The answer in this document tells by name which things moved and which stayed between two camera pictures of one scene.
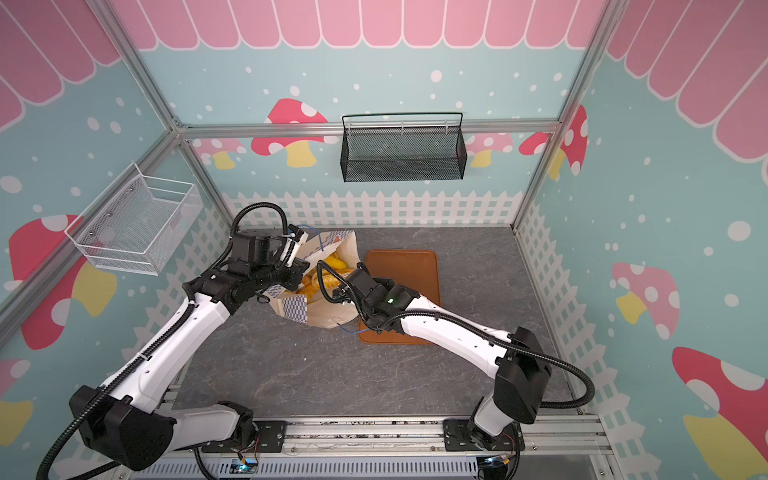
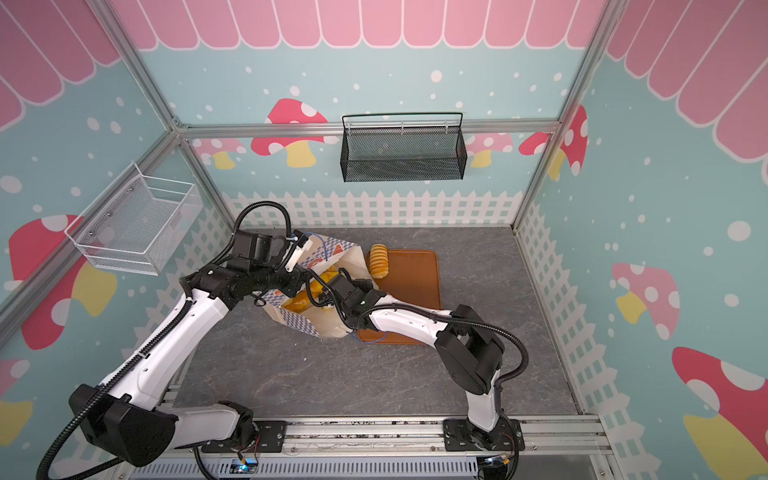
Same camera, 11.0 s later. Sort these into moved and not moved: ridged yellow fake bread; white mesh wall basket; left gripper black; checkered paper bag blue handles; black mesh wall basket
Moved: checkered paper bag blue handles; ridged yellow fake bread
Not moved: left gripper black; white mesh wall basket; black mesh wall basket
